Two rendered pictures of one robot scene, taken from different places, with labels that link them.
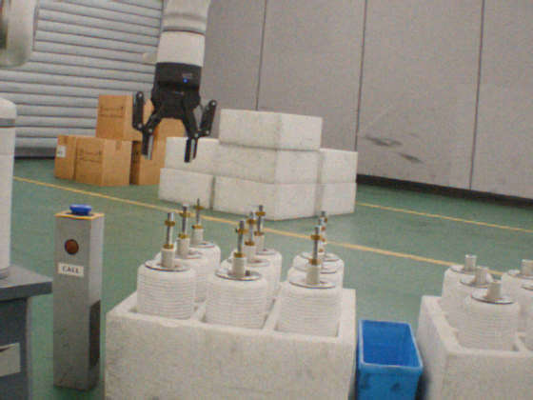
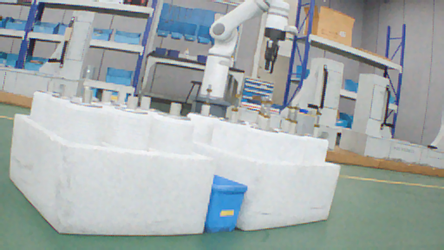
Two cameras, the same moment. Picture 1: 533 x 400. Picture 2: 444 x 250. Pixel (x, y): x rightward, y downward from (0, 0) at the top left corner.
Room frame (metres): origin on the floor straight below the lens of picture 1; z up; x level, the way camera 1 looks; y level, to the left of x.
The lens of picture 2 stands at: (2.08, -1.15, 0.31)
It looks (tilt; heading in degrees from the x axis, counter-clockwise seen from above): 3 degrees down; 130
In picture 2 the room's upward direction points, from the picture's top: 11 degrees clockwise
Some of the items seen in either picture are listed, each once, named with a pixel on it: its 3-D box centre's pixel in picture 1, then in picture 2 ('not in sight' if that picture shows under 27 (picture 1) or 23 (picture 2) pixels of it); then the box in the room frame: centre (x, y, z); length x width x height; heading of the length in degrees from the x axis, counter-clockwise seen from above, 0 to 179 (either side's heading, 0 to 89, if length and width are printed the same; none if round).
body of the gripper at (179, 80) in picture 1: (175, 90); (273, 40); (1.15, 0.15, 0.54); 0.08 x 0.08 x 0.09
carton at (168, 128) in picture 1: (158, 119); not in sight; (5.21, 0.80, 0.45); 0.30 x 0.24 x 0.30; 51
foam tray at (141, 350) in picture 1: (241, 349); (250, 180); (1.26, 0.02, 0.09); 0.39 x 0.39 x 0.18; 84
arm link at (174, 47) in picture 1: (177, 48); (282, 23); (1.17, 0.16, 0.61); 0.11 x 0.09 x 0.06; 27
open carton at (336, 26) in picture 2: not in sight; (328, 27); (-1.27, 4.90, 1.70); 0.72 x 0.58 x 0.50; 56
